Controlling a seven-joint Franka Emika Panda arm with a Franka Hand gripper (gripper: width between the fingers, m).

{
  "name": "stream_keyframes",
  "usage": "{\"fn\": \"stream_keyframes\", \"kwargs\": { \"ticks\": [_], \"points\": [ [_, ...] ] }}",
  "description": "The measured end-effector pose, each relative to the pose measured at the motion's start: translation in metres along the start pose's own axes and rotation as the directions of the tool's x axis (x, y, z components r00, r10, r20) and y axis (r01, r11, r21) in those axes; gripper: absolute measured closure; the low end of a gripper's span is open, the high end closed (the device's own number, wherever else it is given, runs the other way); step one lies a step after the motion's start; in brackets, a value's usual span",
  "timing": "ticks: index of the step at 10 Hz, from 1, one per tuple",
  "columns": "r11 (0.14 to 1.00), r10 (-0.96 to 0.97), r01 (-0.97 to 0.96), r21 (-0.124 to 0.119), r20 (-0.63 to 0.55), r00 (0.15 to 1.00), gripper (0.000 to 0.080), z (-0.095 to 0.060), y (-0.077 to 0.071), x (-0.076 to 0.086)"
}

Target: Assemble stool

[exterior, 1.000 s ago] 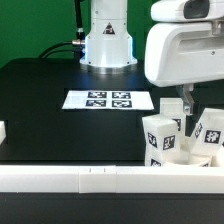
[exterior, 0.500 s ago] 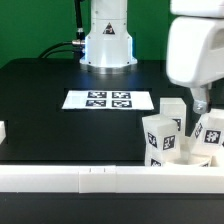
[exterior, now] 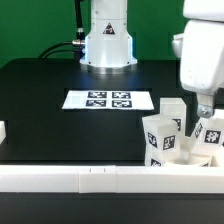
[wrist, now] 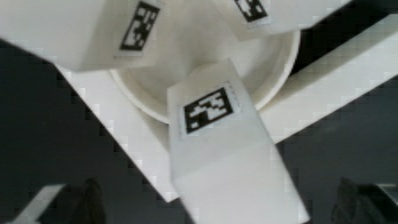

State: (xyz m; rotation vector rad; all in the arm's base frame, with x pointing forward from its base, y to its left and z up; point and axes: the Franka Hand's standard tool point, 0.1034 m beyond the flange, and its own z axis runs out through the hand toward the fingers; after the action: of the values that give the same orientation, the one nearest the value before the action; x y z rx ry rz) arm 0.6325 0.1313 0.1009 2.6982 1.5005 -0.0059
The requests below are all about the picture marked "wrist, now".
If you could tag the white front fence wall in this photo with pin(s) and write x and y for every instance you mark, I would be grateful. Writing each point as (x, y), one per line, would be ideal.
(136, 131)

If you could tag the white right fence wall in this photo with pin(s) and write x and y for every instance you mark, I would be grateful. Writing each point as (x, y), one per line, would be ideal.
(341, 76)

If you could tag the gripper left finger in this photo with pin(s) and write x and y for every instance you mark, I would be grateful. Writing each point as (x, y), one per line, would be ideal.
(64, 205)

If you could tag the white fence wall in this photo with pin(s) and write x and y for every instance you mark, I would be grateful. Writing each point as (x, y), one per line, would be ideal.
(136, 131)
(341, 76)

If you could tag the white round stool seat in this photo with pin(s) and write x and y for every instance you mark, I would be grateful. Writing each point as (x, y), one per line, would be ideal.
(202, 43)

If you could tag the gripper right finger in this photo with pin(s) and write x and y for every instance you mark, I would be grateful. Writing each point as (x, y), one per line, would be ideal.
(366, 203)

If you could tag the white stool leg large tag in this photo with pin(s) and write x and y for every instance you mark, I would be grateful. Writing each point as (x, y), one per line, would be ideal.
(227, 172)

